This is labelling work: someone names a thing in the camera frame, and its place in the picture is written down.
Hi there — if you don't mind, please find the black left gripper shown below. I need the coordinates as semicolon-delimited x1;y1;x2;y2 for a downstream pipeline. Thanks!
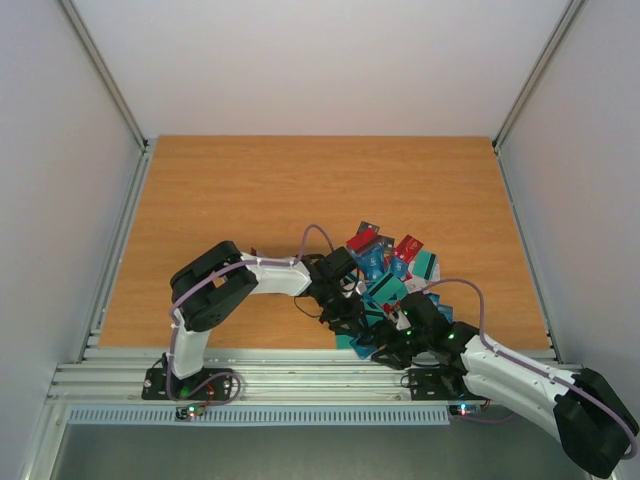
318;283;368;340

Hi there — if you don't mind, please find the blue VIP chip card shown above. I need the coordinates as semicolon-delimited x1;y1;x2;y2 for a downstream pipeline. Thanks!
349;336;378;360

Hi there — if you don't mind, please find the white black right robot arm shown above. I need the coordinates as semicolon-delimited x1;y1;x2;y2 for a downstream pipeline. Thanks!
369;293;639;478

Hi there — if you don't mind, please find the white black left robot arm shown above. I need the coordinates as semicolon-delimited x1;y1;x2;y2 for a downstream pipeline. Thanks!
164;241;367;400

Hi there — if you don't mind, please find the teal magnetic stripe card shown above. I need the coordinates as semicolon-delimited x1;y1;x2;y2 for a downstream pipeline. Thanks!
367;273;407;306

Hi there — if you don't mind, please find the blue logo card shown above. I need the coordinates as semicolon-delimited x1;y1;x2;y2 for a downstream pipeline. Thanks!
355;244;386;281

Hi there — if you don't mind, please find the white patterned card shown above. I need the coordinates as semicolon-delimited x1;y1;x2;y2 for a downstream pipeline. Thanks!
404;277;430;293

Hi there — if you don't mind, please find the red card near gripper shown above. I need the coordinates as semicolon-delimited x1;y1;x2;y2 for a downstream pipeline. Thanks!
346;228;380;255

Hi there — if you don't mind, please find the teal striped card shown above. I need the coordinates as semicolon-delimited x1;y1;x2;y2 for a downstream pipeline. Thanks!
411;250;440;281

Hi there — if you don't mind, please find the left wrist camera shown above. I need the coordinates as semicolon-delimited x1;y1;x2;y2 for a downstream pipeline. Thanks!
344;280;367;297

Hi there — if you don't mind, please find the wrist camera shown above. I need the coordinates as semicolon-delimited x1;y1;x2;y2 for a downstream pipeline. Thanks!
389;309;411;331
344;280;367;297

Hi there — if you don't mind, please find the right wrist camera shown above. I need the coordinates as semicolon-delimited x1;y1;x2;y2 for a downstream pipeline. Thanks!
389;309;411;331

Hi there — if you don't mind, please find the slotted grey cable duct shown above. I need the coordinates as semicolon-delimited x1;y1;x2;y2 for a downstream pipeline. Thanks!
68;405;450;427

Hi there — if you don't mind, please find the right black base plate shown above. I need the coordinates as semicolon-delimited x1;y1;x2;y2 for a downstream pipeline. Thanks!
408;366;473;401

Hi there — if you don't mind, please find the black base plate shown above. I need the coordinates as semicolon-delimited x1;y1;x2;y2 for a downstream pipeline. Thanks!
141;367;237;402
408;366;473;401

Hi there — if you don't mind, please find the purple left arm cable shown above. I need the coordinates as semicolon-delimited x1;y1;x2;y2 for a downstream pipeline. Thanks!
165;223;336;404

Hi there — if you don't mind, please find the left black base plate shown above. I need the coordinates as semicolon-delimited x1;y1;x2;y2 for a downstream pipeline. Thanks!
141;367;237;402

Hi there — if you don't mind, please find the aluminium front rail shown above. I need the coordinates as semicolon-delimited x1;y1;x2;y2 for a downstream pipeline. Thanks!
44;349;596;405

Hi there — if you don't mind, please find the aluminium left corner post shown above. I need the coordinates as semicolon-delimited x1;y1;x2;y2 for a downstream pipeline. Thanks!
55;0;151;154

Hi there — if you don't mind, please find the aluminium corner post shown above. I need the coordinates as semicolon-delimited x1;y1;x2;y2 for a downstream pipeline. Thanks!
491;0;587;153
55;0;151;154

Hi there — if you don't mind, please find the aluminium right corner post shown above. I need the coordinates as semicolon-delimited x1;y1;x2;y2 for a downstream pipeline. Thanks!
491;0;587;153

